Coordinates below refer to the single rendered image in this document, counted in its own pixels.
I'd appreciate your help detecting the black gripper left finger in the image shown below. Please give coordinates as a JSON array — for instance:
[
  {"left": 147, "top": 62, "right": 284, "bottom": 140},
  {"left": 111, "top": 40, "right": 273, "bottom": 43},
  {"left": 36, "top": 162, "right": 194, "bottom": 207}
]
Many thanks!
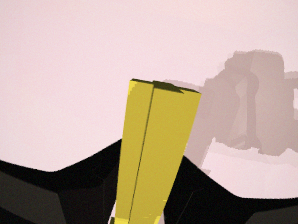
[{"left": 0, "top": 137, "right": 122, "bottom": 224}]

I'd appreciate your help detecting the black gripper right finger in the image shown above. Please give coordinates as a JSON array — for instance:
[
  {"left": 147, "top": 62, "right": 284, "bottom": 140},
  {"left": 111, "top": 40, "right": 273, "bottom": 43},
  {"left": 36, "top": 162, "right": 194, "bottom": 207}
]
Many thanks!
[{"left": 164, "top": 155, "right": 298, "bottom": 224}]

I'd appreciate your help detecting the yellow square bar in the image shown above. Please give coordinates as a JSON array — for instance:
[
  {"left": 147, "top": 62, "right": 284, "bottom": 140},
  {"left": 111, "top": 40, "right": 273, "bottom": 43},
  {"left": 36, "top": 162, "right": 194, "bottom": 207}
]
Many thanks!
[{"left": 109, "top": 77, "right": 202, "bottom": 224}]

